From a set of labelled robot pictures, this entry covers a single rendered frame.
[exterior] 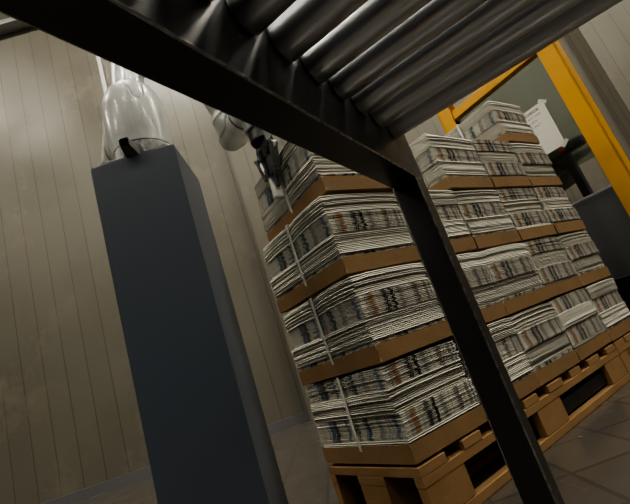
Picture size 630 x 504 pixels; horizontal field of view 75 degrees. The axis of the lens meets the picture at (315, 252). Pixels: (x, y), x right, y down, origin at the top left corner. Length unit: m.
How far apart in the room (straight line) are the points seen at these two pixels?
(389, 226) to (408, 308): 0.24
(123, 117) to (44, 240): 3.91
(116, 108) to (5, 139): 4.61
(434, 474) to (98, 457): 3.72
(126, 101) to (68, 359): 3.66
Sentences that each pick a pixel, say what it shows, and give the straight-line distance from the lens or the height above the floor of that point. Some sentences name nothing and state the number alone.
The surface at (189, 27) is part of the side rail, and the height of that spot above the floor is 0.70.
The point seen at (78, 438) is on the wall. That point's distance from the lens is 4.57.
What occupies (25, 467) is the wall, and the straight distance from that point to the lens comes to 4.84.
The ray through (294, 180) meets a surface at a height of 0.94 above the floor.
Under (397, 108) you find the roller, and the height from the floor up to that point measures 0.75.
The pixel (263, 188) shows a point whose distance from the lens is 1.43.
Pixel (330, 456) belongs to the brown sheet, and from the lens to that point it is 1.32.
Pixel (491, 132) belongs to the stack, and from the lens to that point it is 2.15.
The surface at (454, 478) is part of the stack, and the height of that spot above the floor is 0.08.
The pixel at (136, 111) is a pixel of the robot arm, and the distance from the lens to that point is 1.17.
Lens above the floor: 0.42
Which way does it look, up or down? 15 degrees up
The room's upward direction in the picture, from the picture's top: 19 degrees counter-clockwise
